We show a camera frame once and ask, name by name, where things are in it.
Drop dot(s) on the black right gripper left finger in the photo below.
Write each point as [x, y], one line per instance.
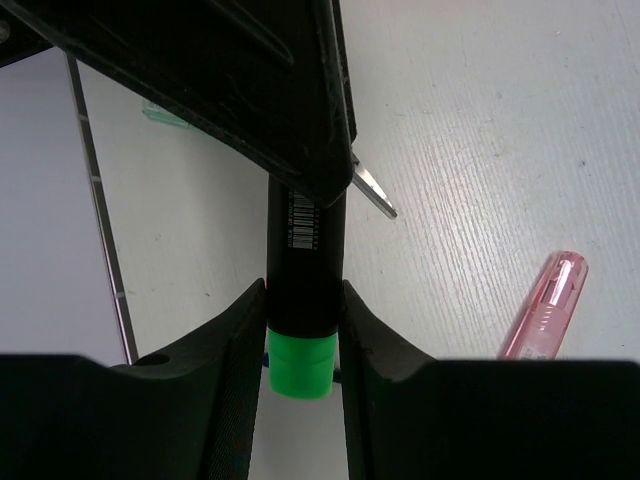
[185, 411]

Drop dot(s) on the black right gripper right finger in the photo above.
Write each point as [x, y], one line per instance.
[408, 415]

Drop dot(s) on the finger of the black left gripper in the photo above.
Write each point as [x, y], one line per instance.
[267, 78]

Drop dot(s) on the pink translucent correction tape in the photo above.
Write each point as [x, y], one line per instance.
[540, 328]

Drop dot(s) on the green cap black highlighter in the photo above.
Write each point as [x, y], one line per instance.
[305, 258]

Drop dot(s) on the blue clear pen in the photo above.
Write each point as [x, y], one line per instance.
[337, 376]

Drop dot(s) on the green translucent correction tape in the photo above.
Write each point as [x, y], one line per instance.
[158, 114]

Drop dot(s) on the black handled scissors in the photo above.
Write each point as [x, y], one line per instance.
[367, 185]

